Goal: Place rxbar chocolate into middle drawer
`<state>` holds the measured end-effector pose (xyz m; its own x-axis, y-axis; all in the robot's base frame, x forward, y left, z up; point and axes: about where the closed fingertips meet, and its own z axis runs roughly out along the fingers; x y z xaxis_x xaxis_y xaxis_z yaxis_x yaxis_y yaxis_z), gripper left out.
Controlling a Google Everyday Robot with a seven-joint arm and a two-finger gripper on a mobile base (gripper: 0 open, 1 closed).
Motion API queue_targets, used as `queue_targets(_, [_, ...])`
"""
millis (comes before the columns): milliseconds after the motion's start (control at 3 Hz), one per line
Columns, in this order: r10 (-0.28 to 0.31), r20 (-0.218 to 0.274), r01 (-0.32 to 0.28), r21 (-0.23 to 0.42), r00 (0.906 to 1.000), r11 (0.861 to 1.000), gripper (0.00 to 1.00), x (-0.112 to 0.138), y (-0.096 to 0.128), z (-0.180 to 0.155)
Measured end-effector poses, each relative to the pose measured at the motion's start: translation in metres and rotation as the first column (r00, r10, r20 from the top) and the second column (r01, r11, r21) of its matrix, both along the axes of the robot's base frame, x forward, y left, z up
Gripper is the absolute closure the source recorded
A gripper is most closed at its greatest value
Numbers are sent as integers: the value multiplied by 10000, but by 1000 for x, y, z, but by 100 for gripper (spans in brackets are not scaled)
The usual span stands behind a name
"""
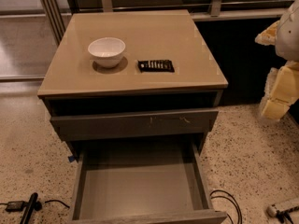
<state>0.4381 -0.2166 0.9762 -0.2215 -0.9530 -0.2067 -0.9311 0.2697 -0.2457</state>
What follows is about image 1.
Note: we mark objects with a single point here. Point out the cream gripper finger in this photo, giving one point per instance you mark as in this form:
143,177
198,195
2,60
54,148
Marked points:
268,36
281,91

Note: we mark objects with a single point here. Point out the black rxbar chocolate wrapper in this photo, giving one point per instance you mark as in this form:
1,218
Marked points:
156,66

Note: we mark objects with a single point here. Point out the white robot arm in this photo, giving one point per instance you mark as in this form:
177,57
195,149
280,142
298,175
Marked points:
287,38

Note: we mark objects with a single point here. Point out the grey drawer cabinet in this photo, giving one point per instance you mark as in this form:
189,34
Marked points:
76,85

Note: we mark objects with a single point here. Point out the closed grey top drawer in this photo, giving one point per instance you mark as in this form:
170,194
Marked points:
134,124

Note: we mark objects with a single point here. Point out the open grey middle drawer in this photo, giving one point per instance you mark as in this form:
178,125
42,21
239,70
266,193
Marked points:
146,180

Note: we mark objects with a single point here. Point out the white power strip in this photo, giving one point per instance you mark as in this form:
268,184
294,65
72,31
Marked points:
285,206

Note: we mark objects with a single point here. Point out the white ceramic bowl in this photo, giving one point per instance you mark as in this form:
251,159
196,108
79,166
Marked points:
107,51

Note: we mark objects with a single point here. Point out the blue tape piece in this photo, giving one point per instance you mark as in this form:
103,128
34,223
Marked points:
71,158

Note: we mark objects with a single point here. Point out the black power adapter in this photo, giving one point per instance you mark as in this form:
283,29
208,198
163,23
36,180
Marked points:
15,206

